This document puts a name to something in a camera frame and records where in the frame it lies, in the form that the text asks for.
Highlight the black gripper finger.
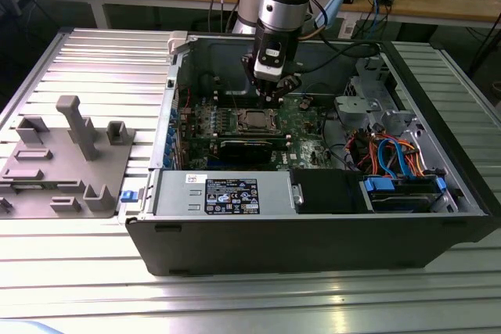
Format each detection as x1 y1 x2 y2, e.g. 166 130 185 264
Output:
272 73 303 110
240 53 275 105

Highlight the metal socket cover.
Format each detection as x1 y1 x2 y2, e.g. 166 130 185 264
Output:
234 108 281 134

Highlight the metal wire locking lever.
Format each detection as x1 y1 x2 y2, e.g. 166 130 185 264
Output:
236 103 277 114

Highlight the CPU with silver top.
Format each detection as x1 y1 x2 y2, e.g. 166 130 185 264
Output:
245 112 270 127

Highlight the CPU socket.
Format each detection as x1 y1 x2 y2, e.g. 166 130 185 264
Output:
233 106 282 135

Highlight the pale blue teach pendant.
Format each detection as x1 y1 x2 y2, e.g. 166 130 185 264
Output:
315 0 351 27

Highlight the green motherboard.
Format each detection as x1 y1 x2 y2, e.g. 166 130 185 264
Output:
178 93 338 173

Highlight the grey plastic case latch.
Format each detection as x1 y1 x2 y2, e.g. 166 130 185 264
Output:
167 31 192 56

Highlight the grey metal drive cage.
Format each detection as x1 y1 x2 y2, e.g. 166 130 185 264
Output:
332 54 420 143

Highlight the black graphics card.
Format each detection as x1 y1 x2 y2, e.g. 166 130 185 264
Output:
217 138 274 166

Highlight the black plastic drive box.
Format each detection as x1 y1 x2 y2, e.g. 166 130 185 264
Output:
291 168 367 214

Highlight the grey power supply unit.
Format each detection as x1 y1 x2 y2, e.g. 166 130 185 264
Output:
150 169 294 217

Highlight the hard disk in blue carrier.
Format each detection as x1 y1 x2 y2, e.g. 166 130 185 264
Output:
362 175 448 214

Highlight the black PC case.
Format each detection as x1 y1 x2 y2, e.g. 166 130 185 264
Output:
125 31 501 277

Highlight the grey parts rack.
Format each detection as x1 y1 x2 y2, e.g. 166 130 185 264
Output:
0 95 137 221

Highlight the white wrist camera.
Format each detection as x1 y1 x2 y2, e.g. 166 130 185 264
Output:
253 34 291 80

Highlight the blue wire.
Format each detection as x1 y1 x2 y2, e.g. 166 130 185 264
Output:
375 134 423 181

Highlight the orange wire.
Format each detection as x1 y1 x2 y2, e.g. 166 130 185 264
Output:
402 145 434 178

